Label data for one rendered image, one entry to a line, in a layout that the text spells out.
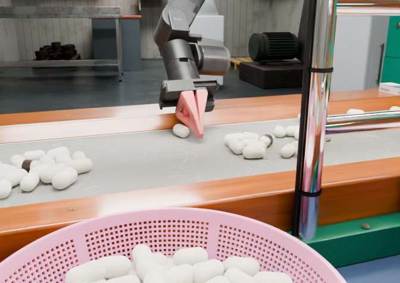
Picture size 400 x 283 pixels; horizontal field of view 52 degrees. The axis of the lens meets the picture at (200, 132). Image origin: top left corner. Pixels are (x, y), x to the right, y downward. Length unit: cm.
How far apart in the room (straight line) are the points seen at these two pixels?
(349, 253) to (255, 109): 42
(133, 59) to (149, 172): 635
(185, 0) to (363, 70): 274
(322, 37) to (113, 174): 33
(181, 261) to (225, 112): 48
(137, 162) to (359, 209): 31
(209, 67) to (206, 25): 419
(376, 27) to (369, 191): 298
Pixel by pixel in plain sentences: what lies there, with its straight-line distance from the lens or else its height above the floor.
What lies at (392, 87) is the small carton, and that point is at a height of 78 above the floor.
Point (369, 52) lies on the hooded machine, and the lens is 347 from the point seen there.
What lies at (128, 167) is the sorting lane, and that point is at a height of 74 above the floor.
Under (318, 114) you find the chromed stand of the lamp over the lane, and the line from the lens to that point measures 42.
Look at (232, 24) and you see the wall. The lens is 885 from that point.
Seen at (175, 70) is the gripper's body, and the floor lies 85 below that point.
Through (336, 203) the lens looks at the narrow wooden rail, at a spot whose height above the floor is 74.
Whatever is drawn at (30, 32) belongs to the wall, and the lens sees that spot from 888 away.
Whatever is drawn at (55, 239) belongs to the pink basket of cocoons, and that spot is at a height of 77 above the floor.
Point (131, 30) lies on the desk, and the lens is 686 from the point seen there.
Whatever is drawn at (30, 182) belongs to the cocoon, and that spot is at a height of 75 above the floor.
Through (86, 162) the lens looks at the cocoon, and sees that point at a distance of 58.
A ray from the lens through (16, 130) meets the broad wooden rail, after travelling 77.
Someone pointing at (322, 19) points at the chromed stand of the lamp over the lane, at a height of 95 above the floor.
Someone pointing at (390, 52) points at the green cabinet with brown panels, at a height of 85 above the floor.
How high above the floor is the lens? 96
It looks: 17 degrees down
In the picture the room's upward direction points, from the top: straight up
